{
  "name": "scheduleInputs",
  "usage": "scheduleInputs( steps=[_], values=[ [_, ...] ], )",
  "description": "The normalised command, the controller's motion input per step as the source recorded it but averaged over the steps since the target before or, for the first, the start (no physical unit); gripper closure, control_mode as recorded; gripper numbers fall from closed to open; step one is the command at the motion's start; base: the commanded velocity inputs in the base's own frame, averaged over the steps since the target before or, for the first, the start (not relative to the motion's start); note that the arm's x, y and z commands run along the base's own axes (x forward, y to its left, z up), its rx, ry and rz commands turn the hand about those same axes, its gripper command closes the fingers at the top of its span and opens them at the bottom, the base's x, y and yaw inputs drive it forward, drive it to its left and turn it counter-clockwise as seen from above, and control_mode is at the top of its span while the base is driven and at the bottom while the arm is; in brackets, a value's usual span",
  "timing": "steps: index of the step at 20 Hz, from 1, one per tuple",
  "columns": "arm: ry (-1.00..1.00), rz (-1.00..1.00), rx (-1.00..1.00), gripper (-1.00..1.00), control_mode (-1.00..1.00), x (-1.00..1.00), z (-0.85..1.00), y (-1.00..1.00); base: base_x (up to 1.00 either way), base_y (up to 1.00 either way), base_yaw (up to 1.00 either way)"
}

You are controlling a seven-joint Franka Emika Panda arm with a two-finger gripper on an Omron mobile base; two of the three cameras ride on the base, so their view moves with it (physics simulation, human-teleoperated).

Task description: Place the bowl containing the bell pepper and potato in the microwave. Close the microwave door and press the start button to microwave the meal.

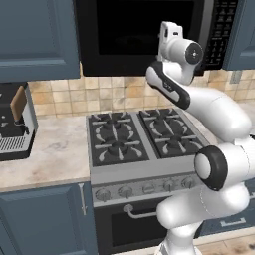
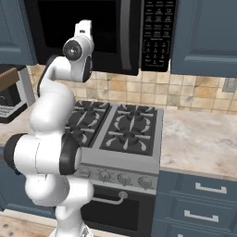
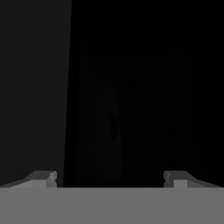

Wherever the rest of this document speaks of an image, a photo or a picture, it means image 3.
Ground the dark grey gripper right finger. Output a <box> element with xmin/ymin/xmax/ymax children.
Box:
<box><xmin>163</xmin><ymin>170</ymin><xmax>224</xmax><ymax>189</ymax></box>

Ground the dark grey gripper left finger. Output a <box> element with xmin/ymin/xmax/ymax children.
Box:
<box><xmin>0</xmin><ymin>170</ymin><xmax>58</xmax><ymax>189</ymax></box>

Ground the black microwave door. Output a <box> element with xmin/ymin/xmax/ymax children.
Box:
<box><xmin>0</xmin><ymin>0</ymin><xmax>74</xmax><ymax>187</ymax></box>

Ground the black microwave oven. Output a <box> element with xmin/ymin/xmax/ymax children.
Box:
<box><xmin>64</xmin><ymin>0</ymin><xmax>224</xmax><ymax>189</ymax></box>

